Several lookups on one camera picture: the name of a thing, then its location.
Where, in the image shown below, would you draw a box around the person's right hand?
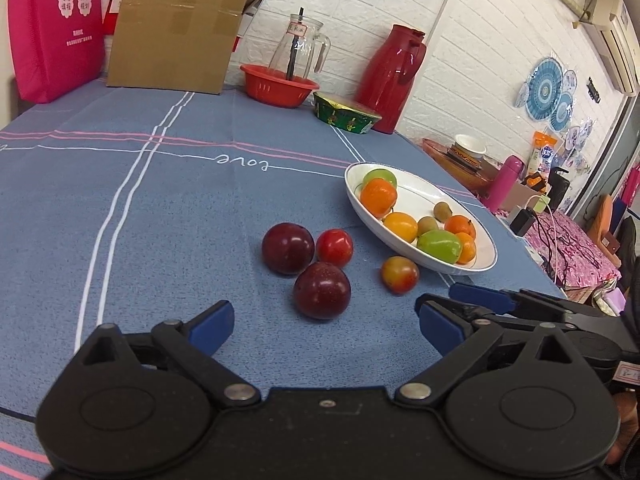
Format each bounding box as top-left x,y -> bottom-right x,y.
606,387 -> 640,467

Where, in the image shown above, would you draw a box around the pink tote bag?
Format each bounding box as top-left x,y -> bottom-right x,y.
7,0 -> 107,104

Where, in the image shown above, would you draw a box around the black charger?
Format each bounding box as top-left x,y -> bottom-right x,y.
509,207 -> 537,237

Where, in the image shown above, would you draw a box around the pink bottle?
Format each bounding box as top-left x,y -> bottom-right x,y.
481,155 -> 525,214

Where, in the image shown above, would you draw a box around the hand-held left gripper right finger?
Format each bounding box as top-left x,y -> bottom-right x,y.
395,305 -> 586,407

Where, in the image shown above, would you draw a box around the green fruit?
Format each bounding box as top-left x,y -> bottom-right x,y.
362,168 -> 398,191
416,230 -> 463,264

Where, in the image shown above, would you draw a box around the red and green tomato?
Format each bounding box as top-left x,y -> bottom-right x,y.
380,256 -> 420,295

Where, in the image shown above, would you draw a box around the large orange tangerine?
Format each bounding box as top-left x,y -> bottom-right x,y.
360,178 -> 399,220

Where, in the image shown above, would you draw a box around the black pump bottle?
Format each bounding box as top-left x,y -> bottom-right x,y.
547,166 -> 571,211

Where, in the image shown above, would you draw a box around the orange wooden chair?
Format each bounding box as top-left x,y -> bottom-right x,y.
587,195 -> 621,258

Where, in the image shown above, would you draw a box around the blue decorative wall plates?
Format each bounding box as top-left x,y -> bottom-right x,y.
525,57 -> 563,121

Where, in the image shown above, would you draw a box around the dark stick in pitcher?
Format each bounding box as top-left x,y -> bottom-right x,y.
285,7 -> 306,82

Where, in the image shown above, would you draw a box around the small red tomato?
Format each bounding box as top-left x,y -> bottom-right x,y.
315,228 -> 354,268

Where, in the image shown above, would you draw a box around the glass pitcher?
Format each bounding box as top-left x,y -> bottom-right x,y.
267,14 -> 332,82

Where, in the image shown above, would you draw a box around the blue striped tablecloth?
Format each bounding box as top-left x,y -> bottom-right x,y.
0,77 -> 566,480

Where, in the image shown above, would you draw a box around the white air conditioner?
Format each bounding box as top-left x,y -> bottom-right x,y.
575,0 -> 640,97

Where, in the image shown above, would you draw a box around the green gold foil box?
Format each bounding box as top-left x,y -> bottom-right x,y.
312,91 -> 383,135

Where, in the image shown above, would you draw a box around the small orange tangerine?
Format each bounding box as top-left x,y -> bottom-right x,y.
444,214 -> 476,239
456,232 -> 477,265

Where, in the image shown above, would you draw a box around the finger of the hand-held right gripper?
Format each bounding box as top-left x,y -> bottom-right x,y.
448,282 -> 526,313
414,293 -> 542,329

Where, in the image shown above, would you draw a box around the dark purple plum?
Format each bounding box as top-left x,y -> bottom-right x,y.
293,261 -> 352,321
261,222 -> 316,276

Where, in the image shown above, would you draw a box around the medium blue paper fan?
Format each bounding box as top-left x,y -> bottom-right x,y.
549,91 -> 575,133

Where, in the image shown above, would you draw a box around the white bowl on tray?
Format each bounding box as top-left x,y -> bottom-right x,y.
454,134 -> 487,158

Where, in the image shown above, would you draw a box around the patterned bowl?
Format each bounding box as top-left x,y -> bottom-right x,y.
450,149 -> 485,167

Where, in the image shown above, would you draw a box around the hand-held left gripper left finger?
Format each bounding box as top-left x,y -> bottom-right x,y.
80,300 -> 262,408

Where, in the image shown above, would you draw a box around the red thermos jug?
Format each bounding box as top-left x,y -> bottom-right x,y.
354,24 -> 427,135

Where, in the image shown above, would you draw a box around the white oval bowl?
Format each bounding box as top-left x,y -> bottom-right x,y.
344,162 -> 499,275

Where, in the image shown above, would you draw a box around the pink floral cloth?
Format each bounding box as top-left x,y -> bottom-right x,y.
492,200 -> 621,291

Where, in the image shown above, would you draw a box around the red plastic basin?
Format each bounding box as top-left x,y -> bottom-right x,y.
239,63 -> 321,109

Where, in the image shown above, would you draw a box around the brown cardboard box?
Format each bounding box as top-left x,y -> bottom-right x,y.
106,0 -> 252,95

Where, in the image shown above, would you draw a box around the yellowish orange tangerine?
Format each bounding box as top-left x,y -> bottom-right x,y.
382,212 -> 419,244

